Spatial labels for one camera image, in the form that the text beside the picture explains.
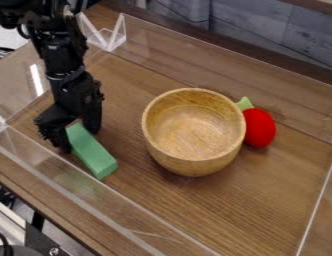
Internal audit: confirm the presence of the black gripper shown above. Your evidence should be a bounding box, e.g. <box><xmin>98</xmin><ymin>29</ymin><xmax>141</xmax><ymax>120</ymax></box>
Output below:
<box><xmin>34</xmin><ymin>70</ymin><xmax>103</xmax><ymax>153</ymax></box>

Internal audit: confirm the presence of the green rectangular stick block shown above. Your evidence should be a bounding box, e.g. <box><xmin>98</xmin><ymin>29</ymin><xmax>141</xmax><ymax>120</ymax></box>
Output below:
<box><xmin>66</xmin><ymin>123</ymin><xmax>118</xmax><ymax>180</ymax></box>

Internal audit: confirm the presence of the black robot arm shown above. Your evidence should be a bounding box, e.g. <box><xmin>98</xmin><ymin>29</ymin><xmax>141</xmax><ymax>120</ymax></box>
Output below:
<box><xmin>0</xmin><ymin>0</ymin><xmax>103</xmax><ymax>153</ymax></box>

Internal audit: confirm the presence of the brown wooden bowl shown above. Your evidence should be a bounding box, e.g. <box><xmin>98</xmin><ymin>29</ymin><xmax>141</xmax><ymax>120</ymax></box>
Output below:
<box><xmin>141</xmin><ymin>88</ymin><xmax>246</xmax><ymax>177</ymax></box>

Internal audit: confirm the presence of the black table leg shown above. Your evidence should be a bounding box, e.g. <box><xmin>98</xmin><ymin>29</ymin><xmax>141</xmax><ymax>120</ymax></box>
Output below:
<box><xmin>31</xmin><ymin>211</ymin><xmax>45</xmax><ymax>232</ymax></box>

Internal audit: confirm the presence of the red plush strawberry toy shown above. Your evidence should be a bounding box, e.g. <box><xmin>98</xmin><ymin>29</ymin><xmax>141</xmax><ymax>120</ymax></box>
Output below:
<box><xmin>237</xmin><ymin>96</ymin><xmax>277</xmax><ymax>148</ymax></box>

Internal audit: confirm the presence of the clear acrylic corner bracket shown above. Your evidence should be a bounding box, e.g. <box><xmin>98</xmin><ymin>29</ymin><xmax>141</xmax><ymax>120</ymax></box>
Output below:
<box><xmin>78</xmin><ymin>13</ymin><xmax>126</xmax><ymax>52</ymax></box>

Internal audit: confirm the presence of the clear acrylic tray enclosure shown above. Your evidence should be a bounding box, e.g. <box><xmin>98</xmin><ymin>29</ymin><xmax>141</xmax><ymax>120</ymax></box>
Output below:
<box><xmin>0</xmin><ymin>18</ymin><xmax>332</xmax><ymax>256</ymax></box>

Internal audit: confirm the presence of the black equipment with cable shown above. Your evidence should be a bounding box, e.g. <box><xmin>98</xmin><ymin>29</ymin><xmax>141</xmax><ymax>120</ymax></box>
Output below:
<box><xmin>0</xmin><ymin>224</ymin><xmax>73</xmax><ymax>256</ymax></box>

